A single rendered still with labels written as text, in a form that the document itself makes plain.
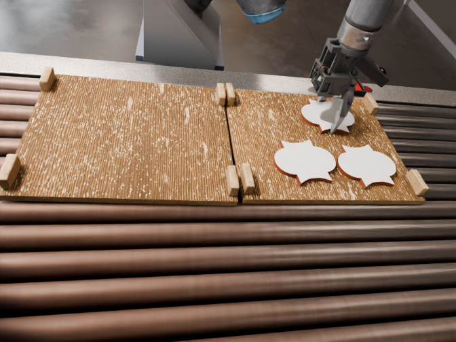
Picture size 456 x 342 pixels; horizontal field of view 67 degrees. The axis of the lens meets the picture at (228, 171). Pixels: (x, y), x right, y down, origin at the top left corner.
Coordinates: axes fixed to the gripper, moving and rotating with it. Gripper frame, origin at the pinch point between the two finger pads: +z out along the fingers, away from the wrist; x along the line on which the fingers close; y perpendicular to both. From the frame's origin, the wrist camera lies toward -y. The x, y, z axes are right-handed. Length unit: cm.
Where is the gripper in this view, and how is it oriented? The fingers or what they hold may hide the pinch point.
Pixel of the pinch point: (328, 116)
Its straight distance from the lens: 91.3
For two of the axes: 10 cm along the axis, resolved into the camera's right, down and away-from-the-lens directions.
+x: 1.2, 7.7, -6.3
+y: -9.8, 0.0, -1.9
